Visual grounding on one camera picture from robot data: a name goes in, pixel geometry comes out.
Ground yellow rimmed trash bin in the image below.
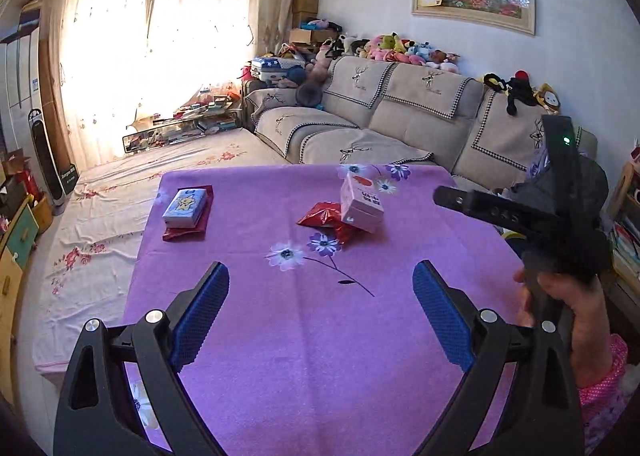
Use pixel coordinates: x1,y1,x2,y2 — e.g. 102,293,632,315
501,230,526,241

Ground person's right hand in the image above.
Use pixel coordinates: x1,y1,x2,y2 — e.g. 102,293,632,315
537,272,613,389

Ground yellow plush toy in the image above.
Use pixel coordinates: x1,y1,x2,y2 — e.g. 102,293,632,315
534,84,561,114

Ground black plush toy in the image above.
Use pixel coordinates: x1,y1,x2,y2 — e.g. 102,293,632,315
483,71,538,116

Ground pink white carton box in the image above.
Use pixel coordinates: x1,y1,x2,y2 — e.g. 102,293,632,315
341,175,384,233

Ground floral white bed sheet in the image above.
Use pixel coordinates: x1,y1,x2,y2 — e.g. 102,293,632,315
32,129,283,377

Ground beige sectional sofa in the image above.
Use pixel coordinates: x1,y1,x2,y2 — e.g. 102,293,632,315
246,57,545,191

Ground red crumpled snack wrapper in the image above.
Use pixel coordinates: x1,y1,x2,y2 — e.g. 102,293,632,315
297,202,357,245

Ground red packet under box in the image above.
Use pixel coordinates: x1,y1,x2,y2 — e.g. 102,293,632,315
162,185,214,242

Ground row of plush toys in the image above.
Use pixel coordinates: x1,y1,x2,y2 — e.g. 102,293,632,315
319,33,460,74

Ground blue card box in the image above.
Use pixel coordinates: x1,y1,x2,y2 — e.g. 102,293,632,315
162,187,207,229

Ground purple floral tablecloth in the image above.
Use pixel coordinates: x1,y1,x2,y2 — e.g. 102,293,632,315
124,165,521,455

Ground white tower fan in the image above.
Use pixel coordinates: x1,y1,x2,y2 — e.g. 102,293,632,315
28,109,66,213

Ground stacked cardboard boxes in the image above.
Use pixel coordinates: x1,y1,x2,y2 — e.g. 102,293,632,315
288,0,343,47

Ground glass coffee table clutter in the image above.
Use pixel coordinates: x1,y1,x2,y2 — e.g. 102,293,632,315
122,88,240,154

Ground cream floral curtain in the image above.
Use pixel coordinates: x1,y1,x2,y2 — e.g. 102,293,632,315
40,0,292,170

